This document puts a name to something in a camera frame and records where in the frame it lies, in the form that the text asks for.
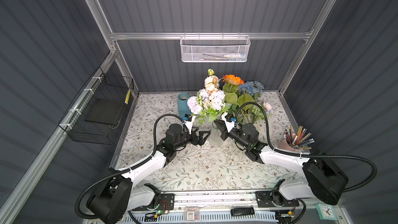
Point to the yellow marker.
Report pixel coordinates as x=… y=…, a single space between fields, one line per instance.
x=127 y=97

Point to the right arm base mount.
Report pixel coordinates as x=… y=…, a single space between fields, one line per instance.
x=268 y=198

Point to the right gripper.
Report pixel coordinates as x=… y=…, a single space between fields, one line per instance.
x=223 y=129

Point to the clear glass vase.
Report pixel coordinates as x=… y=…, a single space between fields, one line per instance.
x=215 y=139

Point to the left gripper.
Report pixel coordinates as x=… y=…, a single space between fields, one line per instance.
x=200 y=140

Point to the black pad in basket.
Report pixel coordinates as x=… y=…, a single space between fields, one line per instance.
x=103 y=111

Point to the black remote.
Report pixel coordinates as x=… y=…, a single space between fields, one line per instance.
x=242 y=211

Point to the lilac white flower bunch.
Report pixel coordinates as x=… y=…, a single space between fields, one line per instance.
x=208 y=106

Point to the orange gerbera flower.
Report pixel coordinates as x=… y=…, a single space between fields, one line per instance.
x=231 y=84

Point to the peach peony stem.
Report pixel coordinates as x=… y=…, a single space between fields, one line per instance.
x=211 y=82

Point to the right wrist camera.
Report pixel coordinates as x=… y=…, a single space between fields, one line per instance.
x=229 y=120

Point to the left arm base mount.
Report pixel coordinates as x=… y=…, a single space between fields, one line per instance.
x=160 y=203

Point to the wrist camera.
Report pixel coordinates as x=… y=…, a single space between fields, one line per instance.
x=188 y=121
x=229 y=120

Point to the teal desk clock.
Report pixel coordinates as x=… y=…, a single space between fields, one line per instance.
x=326 y=212

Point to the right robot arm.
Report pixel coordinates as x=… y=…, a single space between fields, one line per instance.
x=320 y=178

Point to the black wire basket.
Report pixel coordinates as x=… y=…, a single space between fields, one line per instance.
x=105 y=86

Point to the blue hydrangea flower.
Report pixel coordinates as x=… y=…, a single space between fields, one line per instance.
x=253 y=88

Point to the white tube in basket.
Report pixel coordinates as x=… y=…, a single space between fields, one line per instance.
x=236 y=56

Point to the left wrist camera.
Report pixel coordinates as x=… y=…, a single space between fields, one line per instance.
x=188 y=121

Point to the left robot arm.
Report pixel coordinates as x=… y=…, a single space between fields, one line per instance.
x=117 y=193

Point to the white wire basket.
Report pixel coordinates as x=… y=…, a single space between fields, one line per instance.
x=212 y=48

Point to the pink pencil cup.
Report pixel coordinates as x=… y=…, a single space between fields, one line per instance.
x=283 y=145

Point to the coloured pencils bunch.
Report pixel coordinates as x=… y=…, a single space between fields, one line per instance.
x=302 y=139

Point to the teal ceramic vase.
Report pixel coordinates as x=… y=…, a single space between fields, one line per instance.
x=182 y=103

